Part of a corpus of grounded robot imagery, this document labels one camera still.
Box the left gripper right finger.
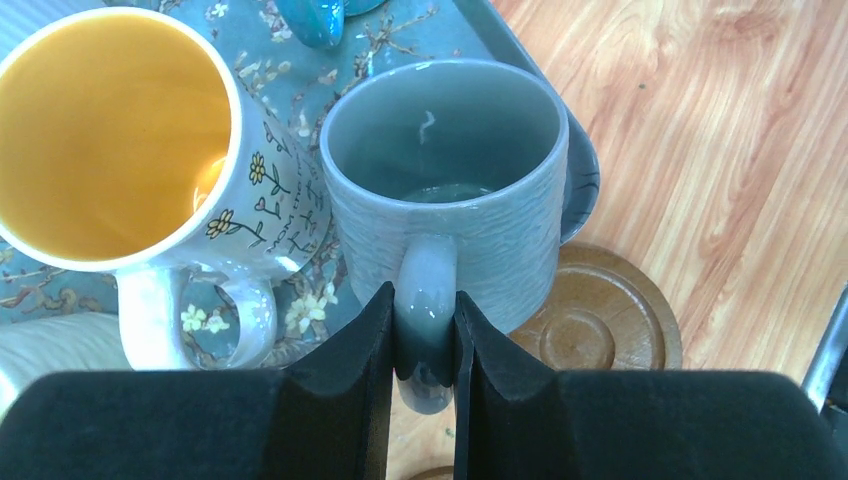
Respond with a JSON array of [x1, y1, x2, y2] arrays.
[[453, 292, 847, 479]]

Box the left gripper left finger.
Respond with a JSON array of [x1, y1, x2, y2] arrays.
[[1, 283, 394, 479]]

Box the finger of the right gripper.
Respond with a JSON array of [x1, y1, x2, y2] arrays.
[[801, 286, 847, 438]]

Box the brown round coaster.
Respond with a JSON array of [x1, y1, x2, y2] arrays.
[[407, 465, 454, 480], [509, 242, 683, 370]]

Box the grey ceramic mug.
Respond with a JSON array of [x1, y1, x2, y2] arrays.
[[319, 59, 569, 415]]

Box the white floral mug yellow inside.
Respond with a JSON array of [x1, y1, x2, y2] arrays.
[[1, 7, 330, 370]]

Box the cream ribbed mug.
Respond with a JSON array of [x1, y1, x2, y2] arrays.
[[1, 312, 130, 415]]

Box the blue butterfly mug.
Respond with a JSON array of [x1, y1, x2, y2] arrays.
[[275, 0, 385, 49]]

